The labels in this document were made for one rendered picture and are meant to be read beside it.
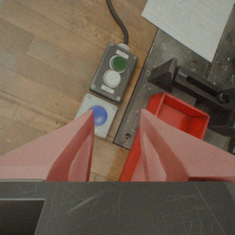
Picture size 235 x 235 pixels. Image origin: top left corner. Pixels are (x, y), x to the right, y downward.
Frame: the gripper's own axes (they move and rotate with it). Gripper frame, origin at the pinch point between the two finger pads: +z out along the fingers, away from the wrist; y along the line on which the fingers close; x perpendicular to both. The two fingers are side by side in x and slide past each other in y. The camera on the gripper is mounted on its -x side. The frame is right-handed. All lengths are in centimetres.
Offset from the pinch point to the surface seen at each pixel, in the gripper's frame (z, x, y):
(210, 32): 43.5, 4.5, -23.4
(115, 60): 28.3, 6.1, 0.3
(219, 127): 25.2, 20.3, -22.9
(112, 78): 26.0, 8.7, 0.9
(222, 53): 42, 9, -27
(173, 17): 42.4, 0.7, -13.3
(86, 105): 22.2, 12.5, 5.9
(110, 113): 22.5, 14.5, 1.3
